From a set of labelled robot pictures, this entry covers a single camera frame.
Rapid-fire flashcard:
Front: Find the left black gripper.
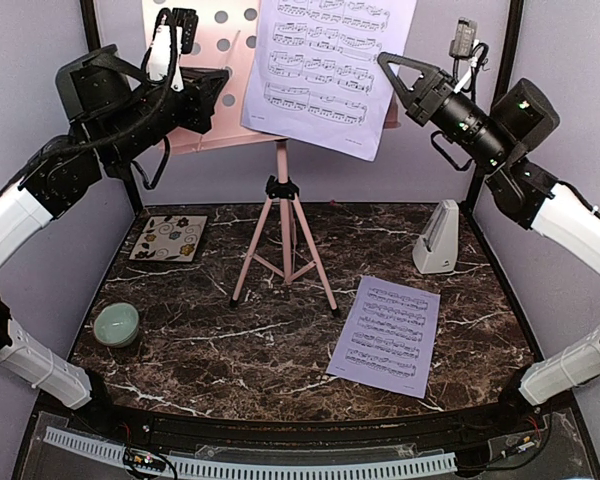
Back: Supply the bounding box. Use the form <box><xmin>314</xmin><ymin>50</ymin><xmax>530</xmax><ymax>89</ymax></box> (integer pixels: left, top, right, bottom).
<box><xmin>95</xmin><ymin>63</ymin><xmax>229</xmax><ymax>168</ymax></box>

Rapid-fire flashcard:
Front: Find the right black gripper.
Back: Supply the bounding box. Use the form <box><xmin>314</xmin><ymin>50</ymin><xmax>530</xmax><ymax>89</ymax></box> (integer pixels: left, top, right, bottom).
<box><xmin>378</xmin><ymin>50</ymin><xmax>514</xmax><ymax>170</ymax></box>

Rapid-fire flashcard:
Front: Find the purple sheet music page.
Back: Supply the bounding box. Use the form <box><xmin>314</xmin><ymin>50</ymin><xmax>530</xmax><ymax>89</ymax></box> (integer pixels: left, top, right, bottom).
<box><xmin>241</xmin><ymin>0</ymin><xmax>416</xmax><ymax>161</ymax></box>
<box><xmin>327</xmin><ymin>276</ymin><xmax>440</xmax><ymax>399</ymax></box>

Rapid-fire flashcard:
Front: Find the white metronome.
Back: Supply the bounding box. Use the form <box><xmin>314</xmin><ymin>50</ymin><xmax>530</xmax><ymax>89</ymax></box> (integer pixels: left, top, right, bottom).
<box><xmin>412</xmin><ymin>200</ymin><xmax>459</xmax><ymax>274</ymax></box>

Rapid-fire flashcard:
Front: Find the pink music stand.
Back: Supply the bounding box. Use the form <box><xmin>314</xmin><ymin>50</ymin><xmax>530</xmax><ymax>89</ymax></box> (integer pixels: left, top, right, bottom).
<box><xmin>140</xmin><ymin>0</ymin><xmax>402</xmax><ymax>318</ymax></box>

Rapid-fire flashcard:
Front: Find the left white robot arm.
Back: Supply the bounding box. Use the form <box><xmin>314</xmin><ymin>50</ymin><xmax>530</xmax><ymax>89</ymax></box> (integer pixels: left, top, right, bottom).
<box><xmin>0</xmin><ymin>68</ymin><xmax>229</xmax><ymax>436</ymax></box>

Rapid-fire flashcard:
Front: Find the sticker sheet card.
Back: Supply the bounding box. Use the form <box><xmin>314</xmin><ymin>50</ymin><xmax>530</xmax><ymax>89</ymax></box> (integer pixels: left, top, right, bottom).
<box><xmin>129</xmin><ymin>215</ymin><xmax>207</xmax><ymax>263</ymax></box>

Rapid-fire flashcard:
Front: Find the green ceramic bowl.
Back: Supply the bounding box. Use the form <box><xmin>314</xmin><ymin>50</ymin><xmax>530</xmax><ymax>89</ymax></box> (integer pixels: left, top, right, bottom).
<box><xmin>93</xmin><ymin>302</ymin><xmax>139</xmax><ymax>348</ymax></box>

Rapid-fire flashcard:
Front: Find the right black frame post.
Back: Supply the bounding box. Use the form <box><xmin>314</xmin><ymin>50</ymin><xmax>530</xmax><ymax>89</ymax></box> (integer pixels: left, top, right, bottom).
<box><xmin>464</xmin><ymin>0</ymin><xmax>525</xmax><ymax>214</ymax></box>

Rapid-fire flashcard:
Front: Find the black frame post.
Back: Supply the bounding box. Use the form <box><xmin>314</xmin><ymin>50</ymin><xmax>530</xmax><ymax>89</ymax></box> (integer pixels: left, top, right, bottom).
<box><xmin>464</xmin><ymin>0</ymin><xmax>525</xmax><ymax>214</ymax></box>
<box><xmin>79</xmin><ymin>0</ymin><xmax>143</xmax><ymax>211</ymax></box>

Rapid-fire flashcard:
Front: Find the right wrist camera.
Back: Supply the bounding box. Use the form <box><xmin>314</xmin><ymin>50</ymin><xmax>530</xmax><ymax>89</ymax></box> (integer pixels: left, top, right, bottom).
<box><xmin>490</xmin><ymin>78</ymin><xmax>560</xmax><ymax>153</ymax></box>

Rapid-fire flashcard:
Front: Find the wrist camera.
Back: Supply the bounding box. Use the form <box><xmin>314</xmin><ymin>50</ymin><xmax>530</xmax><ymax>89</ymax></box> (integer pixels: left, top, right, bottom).
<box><xmin>55</xmin><ymin>44</ymin><xmax>131</xmax><ymax>122</ymax></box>
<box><xmin>490</xmin><ymin>78</ymin><xmax>560</xmax><ymax>153</ymax></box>

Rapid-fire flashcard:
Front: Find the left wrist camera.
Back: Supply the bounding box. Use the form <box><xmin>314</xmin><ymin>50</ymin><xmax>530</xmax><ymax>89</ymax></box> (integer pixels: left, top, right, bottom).
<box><xmin>55</xmin><ymin>44</ymin><xmax>131</xmax><ymax>122</ymax></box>

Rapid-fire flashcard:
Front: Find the left black frame post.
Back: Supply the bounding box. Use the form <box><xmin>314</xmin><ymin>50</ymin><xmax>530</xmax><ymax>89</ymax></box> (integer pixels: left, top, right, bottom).
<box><xmin>79</xmin><ymin>0</ymin><xmax>143</xmax><ymax>211</ymax></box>

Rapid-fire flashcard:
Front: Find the black front rail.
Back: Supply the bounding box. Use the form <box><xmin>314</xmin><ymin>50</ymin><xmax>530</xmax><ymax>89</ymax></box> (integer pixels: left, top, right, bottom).
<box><xmin>104</xmin><ymin>379</ymin><xmax>531</xmax><ymax>449</ymax></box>

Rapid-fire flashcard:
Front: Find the white slotted cable duct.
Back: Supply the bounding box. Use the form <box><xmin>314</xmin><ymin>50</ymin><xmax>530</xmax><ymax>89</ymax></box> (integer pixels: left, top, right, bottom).
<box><xmin>43</xmin><ymin>427</ymin><xmax>457</xmax><ymax>479</ymax></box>

